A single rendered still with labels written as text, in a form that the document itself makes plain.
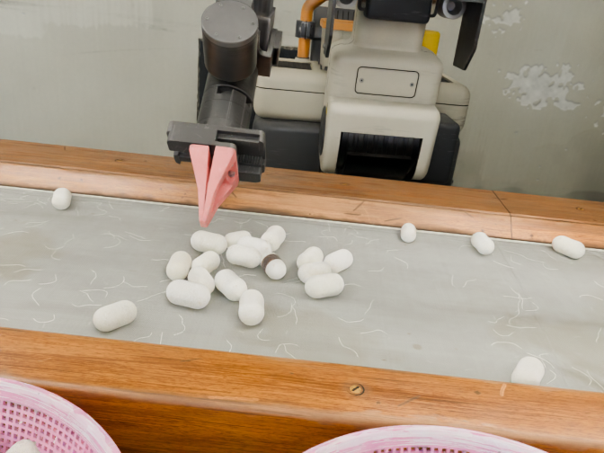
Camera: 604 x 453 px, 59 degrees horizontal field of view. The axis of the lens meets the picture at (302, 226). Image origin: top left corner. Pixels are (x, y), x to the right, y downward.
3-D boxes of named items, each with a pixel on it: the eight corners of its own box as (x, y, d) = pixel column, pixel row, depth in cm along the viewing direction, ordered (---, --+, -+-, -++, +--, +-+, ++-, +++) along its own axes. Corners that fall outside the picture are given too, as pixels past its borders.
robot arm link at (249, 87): (258, 82, 66) (212, 75, 66) (261, 41, 60) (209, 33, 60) (250, 128, 63) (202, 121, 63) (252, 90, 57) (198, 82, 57)
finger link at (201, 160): (248, 215, 51) (262, 134, 55) (174, 206, 51) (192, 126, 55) (251, 243, 58) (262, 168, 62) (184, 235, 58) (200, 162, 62)
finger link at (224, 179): (223, 212, 51) (238, 131, 55) (149, 203, 51) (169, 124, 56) (228, 240, 58) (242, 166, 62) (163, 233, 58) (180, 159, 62)
